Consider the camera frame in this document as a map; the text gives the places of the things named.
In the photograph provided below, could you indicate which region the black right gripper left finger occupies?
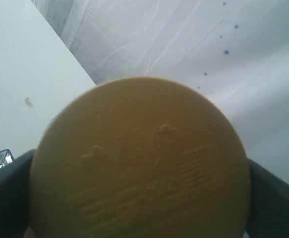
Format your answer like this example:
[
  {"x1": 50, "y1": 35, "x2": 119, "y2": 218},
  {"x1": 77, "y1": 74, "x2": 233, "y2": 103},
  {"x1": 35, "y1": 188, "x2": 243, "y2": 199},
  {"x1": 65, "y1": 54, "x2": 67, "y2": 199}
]
[{"x1": 0, "y1": 149, "x2": 36, "y2": 238}]

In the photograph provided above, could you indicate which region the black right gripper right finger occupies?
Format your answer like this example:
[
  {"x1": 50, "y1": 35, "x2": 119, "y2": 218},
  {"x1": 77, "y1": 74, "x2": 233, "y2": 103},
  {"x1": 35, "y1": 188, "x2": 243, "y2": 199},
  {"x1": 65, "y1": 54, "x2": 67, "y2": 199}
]
[{"x1": 245, "y1": 158, "x2": 289, "y2": 238}]

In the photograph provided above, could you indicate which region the clear jar gold lid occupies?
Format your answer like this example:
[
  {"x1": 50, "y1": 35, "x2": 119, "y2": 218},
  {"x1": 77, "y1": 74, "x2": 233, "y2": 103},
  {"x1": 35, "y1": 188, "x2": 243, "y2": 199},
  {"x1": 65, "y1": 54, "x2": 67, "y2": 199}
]
[{"x1": 30, "y1": 77, "x2": 251, "y2": 238}]

